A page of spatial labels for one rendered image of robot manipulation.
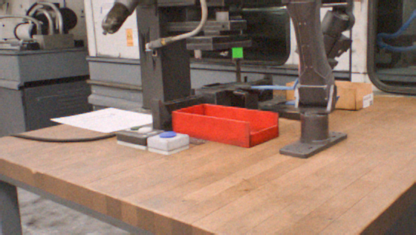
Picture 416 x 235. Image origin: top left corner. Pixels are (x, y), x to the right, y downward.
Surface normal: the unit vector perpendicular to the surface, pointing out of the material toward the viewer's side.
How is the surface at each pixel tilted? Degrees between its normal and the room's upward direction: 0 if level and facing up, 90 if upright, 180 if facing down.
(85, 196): 90
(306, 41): 115
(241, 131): 90
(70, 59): 90
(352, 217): 0
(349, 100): 90
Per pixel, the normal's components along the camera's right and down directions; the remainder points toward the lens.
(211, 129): -0.62, 0.16
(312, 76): -0.39, 0.57
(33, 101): 0.75, 0.09
